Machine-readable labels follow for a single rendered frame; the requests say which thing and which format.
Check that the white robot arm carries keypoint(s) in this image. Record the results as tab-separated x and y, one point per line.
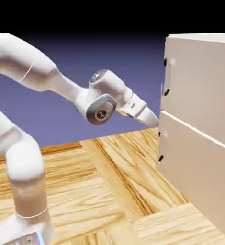
34	65

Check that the white painted cabinet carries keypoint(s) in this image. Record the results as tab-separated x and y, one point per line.
210	37

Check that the white cabinet door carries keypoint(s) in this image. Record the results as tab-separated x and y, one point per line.
200	86
193	172

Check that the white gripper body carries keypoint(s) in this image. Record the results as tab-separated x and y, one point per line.
148	117

